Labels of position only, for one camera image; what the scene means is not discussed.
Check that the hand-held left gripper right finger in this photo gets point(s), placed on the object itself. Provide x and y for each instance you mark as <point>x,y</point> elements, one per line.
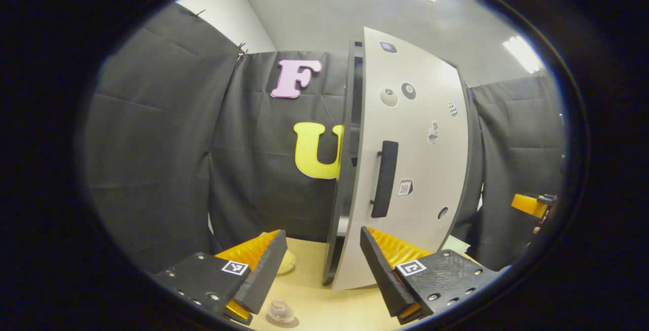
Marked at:
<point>377,270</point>

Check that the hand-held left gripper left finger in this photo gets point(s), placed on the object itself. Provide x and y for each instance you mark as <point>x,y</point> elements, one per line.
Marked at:
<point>266,270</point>

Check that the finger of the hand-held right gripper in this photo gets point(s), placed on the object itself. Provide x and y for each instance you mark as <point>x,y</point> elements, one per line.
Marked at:
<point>527,205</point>

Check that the clear plastic bottle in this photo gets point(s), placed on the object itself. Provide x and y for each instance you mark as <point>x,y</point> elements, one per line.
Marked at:
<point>281,310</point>

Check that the brown round coaster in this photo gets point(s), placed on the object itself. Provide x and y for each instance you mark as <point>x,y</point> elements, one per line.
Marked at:
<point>271,323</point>

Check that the pale yellow round sponge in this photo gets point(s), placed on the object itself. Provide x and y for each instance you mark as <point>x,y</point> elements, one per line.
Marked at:
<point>288,262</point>

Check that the green book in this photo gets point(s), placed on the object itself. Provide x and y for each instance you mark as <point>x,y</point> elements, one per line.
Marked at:
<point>456,245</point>

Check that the black backdrop cloth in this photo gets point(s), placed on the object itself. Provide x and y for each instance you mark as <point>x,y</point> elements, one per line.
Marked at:
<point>162,143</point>

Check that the small metal clip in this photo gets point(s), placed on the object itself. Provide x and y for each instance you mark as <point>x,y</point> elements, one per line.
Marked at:
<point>242,49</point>

